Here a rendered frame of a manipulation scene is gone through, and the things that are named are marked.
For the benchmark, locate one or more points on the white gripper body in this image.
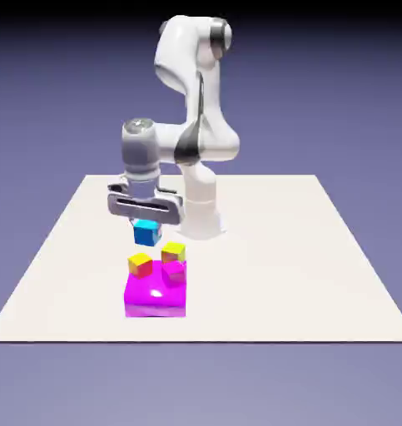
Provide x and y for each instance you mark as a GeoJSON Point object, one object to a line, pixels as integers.
{"type": "Point", "coordinates": [144, 208]}

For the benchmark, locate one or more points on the small blue cube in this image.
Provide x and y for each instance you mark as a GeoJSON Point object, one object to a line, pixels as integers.
{"type": "Point", "coordinates": [144, 235]}

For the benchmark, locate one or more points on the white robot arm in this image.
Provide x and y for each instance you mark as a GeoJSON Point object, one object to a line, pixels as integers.
{"type": "Point", "coordinates": [204, 100]}

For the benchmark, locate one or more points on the small yellow cube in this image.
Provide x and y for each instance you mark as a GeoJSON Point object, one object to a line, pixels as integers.
{"type": "Point", "coordinates": [139, 265]}
{"type": "Point", "coordinates": [172, 252]}

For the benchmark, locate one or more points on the small magenta cube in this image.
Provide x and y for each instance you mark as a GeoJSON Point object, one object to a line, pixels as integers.
{"type": "Point", "coordinates": [173, 273]}

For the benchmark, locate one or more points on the large magenta box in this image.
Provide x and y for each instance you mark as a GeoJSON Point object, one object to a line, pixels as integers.
{"type": "Point", "coordinates": [154, 296]}

